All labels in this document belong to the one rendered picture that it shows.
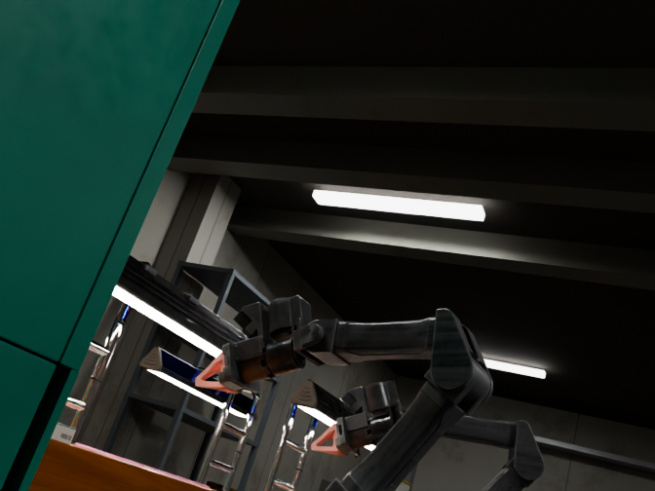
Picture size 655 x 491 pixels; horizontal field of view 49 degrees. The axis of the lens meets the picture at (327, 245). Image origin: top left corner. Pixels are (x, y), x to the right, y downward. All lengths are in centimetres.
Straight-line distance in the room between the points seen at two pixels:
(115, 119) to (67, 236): 14
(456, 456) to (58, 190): 903
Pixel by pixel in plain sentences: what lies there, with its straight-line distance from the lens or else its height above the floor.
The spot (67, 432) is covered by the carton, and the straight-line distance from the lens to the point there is 96.
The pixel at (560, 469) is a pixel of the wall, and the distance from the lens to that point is 945.
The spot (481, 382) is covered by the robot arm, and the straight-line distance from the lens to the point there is 107.
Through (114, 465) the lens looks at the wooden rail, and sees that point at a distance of 98.
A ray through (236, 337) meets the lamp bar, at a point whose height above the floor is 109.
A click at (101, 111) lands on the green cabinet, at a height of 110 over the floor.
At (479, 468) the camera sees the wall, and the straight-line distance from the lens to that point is 958.
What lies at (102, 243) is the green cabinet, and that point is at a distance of 84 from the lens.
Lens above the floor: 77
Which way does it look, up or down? 20 degrees up
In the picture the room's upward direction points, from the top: 18 degrees clockwise
